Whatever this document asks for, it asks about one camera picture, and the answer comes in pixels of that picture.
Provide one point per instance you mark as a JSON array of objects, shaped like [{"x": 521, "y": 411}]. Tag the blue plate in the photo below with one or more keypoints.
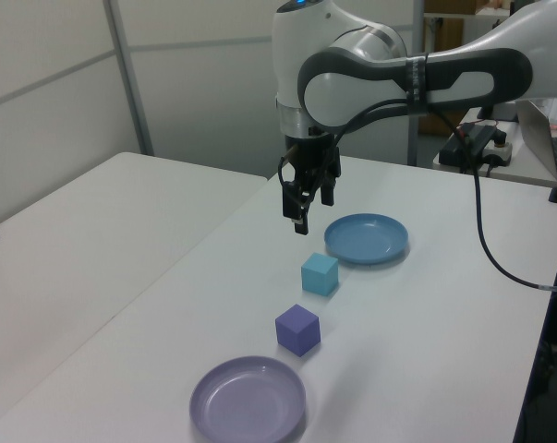
[{"x": 366, "y": 237}]

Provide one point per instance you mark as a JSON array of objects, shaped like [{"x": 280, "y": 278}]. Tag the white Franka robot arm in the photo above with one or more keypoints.
[{"x": 306, "y": 27}]

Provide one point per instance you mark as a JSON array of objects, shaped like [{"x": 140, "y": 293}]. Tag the purple cube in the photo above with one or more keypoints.
[{"x": 296, "y": 330}]

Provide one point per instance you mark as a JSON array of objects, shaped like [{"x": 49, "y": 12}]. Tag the silver laptop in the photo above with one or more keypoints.
[{"x": 536, "y": 138}]

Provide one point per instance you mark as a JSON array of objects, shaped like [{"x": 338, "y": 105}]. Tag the light blue cube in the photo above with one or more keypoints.
[{"x": 318, "y": 277}]

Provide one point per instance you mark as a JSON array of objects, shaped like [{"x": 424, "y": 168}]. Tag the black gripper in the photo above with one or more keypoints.
[{"x": 312, "y": 157}]

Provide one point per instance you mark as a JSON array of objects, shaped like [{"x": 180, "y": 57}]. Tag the black control box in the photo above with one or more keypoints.
[{"x": 463, "y": 143}]

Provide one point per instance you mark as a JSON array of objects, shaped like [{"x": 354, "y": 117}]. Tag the emergency stop button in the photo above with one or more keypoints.
[{"x": 499, "y": 150}]

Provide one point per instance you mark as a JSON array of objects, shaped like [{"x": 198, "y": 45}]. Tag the purple plate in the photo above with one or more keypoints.
[{"x": 248, "y": 401}]

